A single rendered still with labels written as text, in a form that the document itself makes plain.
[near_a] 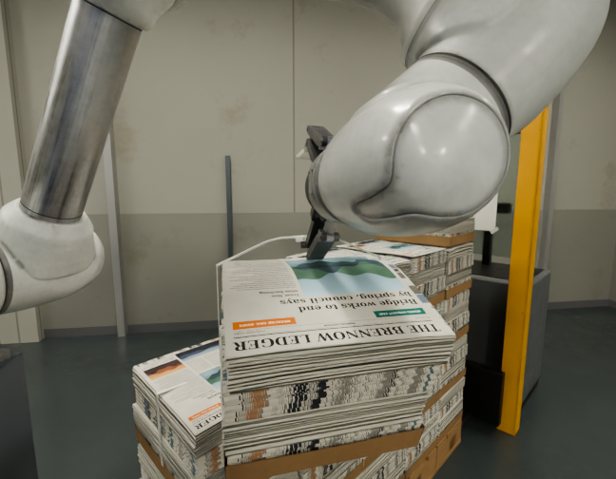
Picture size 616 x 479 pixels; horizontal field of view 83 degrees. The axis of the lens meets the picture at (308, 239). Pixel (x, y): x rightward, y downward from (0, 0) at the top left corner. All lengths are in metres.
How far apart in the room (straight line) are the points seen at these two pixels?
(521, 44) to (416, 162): 0.14
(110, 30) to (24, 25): 3.27
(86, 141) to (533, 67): 0.65
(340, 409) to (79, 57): 0.65
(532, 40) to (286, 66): 3.21
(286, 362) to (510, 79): 0.33
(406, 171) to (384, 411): 0.40
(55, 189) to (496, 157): 0.70
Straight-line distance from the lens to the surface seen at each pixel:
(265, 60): 3.48
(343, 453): 0.58
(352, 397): 0.50
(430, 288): 1.48
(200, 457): 0.86
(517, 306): 2.12
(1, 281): 0.80
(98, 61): 0.70
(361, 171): 0.23
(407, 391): 0.53
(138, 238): 3.46
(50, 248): 0.79
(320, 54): 3.55
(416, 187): 0.21
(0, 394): 0.85
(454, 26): 0.32
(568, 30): 0.35
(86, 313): 3.78
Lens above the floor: 1.31
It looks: 8 degrees down
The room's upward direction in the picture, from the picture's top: straight up
